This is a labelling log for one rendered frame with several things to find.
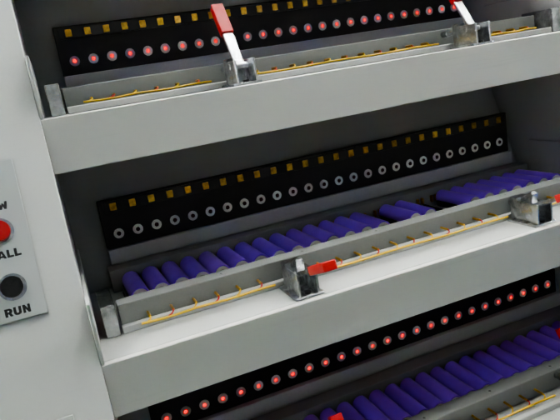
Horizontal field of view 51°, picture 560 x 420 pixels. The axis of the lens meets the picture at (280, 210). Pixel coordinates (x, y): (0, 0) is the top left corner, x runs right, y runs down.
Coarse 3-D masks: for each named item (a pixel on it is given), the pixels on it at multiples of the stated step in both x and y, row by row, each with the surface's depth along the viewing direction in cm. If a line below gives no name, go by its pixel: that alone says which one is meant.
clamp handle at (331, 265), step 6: (300, 264) 51; (318, 264) 46; (324, 264) 45; (330, 264) 45; (336, 264) 45; (300, 270) 52; (306, 270) 49; (312, 270) 47; (318, 270) 46; (324, 270) 45; (330, 270) 45
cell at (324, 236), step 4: (308, 224) 67; (304, 228) 67; (308, 228) 66; (312, 228) 65; (316, 228) 65; (320, 228) 65; (308, 232) 65; (312, 232) 64; (316, 232) 64; (320, 232) 63; (324, 232) 63; (328, 232) 62; (312, 236) 64; (316, 236) 64; (320, 236) 63; (324, 236) 62; (328, 236) 61; (332, 236) 62; (336, 236) 62; (324, 240) 62; (328, 240) 61
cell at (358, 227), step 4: (340, 216) 68; (336, 220) 68; (340, 220) 67; (344, 220) 67; (348, 220) 66; (352, 220) 66; (340, 224) 67; (344, 224) 66; (348, 224) 65; (352, 224) 65; (356, 224) 64; (360, 224) 64; (364, 224) 63; (352, 228) 64; (356, 228) 64; (360, 228) 63; (364, 228) 63; (368, 228) 63
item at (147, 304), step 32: (512, 192) 64; (544, 192) 65; (416, 224) 60; (448, 224) 61; (480, 224) 60; (288, 256) 55; (320, 256) 56; (352, 256) 57; (160, 288) 52; (192, 288) 52; (224, 288) 53; (128, 320) 50
